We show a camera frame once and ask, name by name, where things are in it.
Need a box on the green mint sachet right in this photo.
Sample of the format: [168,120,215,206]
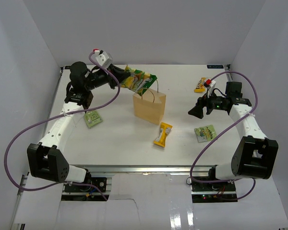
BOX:
[194,125,217,143]

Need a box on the yellow snack bar wrapper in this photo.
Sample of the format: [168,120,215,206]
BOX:
[153,122,172,148]

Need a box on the green yellow snack bag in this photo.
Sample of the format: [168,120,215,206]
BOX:
[120,66,157,96]

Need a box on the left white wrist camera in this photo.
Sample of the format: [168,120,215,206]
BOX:
[93,49,112,69]

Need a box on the green mint sachet left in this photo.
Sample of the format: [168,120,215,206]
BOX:
[84,111,103,128]

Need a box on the yellow candy bar far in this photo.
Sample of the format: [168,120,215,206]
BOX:
[194,78,206,93]

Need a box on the brown paper bag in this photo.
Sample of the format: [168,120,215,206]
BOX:
[132,88,166,125]

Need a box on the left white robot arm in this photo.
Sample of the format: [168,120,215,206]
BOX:
[27,61,130,191]

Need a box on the green mint sachet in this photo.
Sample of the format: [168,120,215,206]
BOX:
[84,111,103,128]
[194,125,217,143]

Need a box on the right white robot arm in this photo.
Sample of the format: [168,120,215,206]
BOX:
[188,81,278,191]

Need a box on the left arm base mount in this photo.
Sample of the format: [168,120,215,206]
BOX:
[62,176,108,201]

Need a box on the aluminium front rail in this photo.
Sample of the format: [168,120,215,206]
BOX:
[69,165,218,174]

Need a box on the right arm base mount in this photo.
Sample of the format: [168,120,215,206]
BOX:
[186,177,238,204]

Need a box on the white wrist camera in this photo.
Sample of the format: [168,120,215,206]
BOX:
[93,49,112,69]
[203,79,216,98]

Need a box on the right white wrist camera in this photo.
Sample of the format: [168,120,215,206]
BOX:
[203,79,216,98]

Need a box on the right blue corner label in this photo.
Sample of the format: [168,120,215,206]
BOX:
[207,65,224,69]

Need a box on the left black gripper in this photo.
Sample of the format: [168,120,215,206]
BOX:
[85,64,131,91]

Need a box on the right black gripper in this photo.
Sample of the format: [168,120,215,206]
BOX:
[189,89,228,119]

